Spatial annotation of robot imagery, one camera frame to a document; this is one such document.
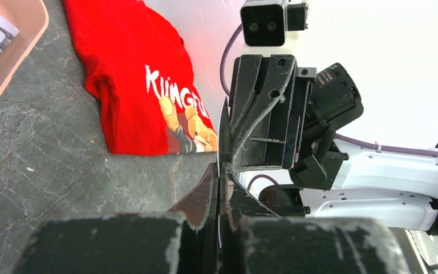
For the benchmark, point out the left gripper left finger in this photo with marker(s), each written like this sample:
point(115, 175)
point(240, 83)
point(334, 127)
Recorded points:
point(181, 240)

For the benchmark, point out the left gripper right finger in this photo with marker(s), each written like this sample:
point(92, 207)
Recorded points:
point(256, 240)

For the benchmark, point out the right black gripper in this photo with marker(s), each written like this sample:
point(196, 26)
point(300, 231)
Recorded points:
point(268, 111)

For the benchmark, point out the pink oval tray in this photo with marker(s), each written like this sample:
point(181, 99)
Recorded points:
point(31, 19)

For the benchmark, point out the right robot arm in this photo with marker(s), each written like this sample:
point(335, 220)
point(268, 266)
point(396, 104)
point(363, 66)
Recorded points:
point(337, 176)

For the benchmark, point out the red printed t-shirt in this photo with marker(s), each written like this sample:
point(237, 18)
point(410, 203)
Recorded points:
point(137, 67)

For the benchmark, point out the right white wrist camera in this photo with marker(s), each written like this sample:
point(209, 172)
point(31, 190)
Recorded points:
point(273, 27)

